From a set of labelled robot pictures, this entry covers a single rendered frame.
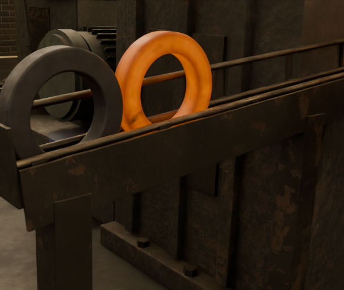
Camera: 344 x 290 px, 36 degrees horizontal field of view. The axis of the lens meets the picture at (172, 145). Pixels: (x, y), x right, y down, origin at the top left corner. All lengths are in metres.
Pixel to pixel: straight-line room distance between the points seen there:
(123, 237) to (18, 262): 0.34
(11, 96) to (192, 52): 0.31
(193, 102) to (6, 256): 1.08
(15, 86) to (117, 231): 1.14
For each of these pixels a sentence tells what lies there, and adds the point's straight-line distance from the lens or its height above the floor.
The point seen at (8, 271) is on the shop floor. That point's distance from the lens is 1.71.
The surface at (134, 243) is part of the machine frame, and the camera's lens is 1.68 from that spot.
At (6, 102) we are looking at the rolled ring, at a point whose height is 0.68.
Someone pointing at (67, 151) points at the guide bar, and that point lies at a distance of 0.71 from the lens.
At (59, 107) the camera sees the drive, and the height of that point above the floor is 0.37.
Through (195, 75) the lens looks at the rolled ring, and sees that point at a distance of 0.87.
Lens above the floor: 0.81
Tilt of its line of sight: 15 degrees down
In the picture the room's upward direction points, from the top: 2 degrees clockwise
